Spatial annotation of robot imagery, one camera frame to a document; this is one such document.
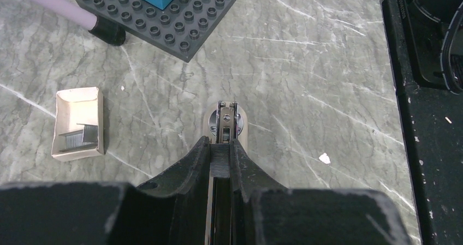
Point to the dark grey lego baseplate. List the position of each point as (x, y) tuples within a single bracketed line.
[(180, 29)]

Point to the staple box tray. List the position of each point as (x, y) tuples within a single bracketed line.
[(75, 107)]

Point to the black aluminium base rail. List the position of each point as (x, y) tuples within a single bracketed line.
[(425, 46)]

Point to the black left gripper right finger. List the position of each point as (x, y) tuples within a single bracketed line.
[(266, 212)]

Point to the staple strips in tray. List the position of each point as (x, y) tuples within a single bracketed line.
[(81, 139)]

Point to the grey staple strip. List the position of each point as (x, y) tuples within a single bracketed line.
[(219, 166)]

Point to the black silver stapler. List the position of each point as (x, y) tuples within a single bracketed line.
[(222, 123)]

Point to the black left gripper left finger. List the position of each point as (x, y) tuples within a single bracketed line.
[(167, 209)]

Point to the white perforated music stand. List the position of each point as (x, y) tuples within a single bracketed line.
[(104, 29)]

